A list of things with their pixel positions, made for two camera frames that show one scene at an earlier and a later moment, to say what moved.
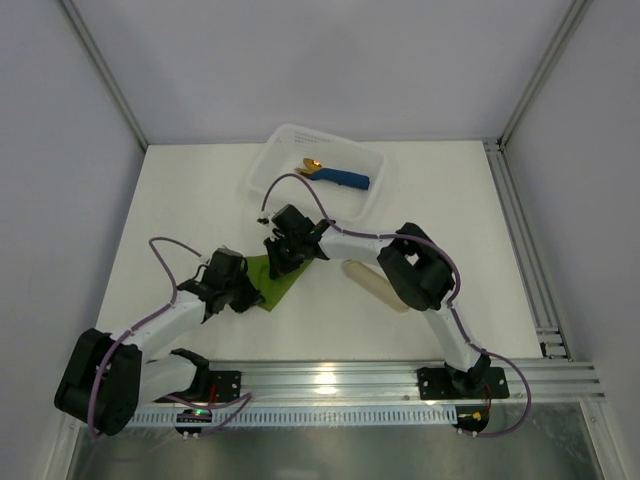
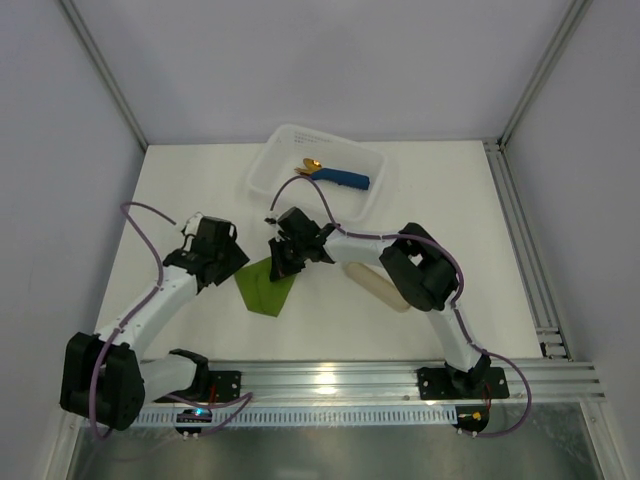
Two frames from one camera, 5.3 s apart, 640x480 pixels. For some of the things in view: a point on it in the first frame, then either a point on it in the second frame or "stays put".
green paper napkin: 273,290 stays put
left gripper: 240,296 → 226,262
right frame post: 570,25 stays put
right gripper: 282,251 stays put
